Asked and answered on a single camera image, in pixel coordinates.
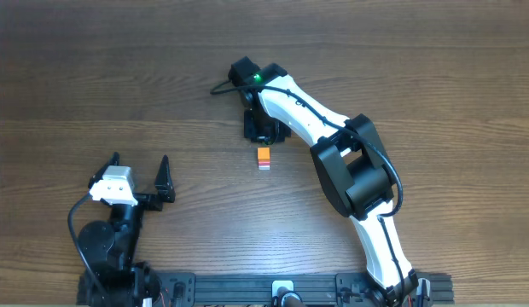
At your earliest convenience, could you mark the black cable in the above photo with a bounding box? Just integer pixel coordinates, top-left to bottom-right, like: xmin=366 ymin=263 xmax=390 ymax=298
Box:
xmin=67 ymin=192 xmax=110 ymax=306
xmin=209 ymin=78 xmax=404 ymax=219

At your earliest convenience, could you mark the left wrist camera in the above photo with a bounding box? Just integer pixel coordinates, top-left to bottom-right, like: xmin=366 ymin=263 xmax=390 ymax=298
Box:
xmin=88 ymin=165 xmax=139 ymax=207

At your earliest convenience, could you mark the mounting rail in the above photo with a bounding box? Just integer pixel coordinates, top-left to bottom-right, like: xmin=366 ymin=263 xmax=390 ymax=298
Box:
xmin=76 ymin=271 xmax=456 ymax=307

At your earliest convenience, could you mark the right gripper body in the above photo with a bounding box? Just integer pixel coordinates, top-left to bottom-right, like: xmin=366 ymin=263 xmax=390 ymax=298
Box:
xmin=242 ymin=108 xmax=292 ymax=144

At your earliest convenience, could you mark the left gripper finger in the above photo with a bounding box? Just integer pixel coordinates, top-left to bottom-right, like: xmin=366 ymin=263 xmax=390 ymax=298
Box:
xmin=87 ymin=151 xmax=121 ymax=189
xmin=154 ymin=153 xmax=177 ymax=204

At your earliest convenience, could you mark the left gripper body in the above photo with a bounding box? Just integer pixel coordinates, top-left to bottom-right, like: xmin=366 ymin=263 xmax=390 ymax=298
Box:
xmin=135 ymin=191 xmax=177 ymax=212

